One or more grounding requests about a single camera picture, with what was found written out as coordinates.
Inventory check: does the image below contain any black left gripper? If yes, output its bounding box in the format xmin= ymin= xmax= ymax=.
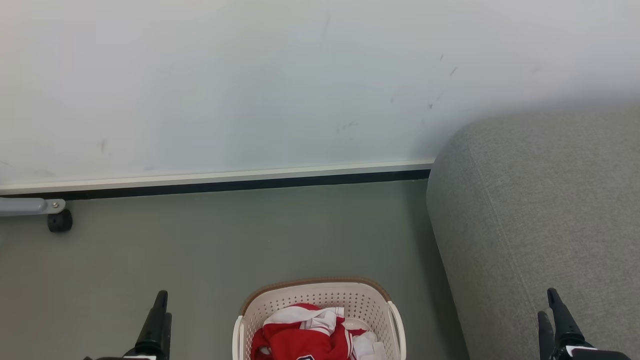
xmin=82 ymin=290 xmax=173 ymax=360

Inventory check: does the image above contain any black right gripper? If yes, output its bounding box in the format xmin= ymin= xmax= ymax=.
xmin=537 ymin=287 xmax=632 ymax=360

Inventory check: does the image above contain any red jersey with printed logo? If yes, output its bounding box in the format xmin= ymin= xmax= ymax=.
xmin=250 ymin=322 xmax=389 ymax=360

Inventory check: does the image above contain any grey fabric sofa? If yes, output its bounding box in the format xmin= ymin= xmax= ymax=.
xmin=426 ymin=102 xmax=640 ymax=360

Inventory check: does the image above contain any black caster wheel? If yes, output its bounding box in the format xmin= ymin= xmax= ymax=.
xmin=47 ymin=209 xmax=74 ymax=234

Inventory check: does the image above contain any white and black skirting board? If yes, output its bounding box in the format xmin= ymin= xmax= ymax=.
xmin=0 ymin=160 xmax=434 ymax=201

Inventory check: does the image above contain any grey metal furniture leg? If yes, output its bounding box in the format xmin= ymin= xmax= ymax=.
xmin=0 ymin=197 xmax=67 ymax=217

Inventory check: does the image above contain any cream perforated laundry basket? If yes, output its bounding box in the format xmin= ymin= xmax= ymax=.
xmin=232 ymin=276 xmax=407 ymax=360

